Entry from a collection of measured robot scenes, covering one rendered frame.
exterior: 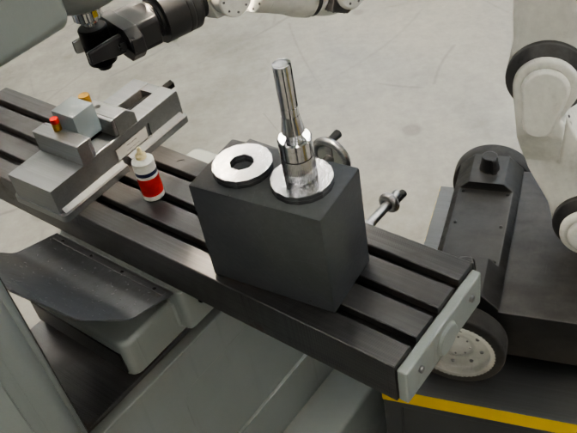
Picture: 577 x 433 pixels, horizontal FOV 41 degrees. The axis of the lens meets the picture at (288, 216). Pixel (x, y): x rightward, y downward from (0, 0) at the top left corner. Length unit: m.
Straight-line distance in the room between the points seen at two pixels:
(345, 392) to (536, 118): 0.86
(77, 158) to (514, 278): 0.91
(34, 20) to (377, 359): 0.64
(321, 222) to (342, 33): 2.78
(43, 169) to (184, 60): 2.36
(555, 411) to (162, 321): 0.81
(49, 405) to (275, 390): 0.72
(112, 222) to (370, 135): 1.79
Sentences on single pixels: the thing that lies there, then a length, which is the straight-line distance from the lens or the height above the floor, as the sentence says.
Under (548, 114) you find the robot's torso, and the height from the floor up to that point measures 0.97.
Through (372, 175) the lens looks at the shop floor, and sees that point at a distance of 2.85.
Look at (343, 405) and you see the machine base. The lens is 1.94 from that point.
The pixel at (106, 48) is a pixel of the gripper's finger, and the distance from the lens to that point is 1.27.
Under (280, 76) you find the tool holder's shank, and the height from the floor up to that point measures 1.30.
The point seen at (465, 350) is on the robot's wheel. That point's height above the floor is 0.48.
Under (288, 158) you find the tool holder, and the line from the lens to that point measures 1.03.
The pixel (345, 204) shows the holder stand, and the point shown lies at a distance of 1.08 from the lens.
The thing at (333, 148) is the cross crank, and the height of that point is 0.67.
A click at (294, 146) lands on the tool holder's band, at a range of 1.01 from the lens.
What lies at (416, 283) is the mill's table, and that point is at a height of 0.93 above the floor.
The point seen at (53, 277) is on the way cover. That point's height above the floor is 0.88.
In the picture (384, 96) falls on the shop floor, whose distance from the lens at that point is 3.26.
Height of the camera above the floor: 1.79
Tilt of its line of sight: 41 degrees down
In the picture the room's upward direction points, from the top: 11 degrees counter-clockwise
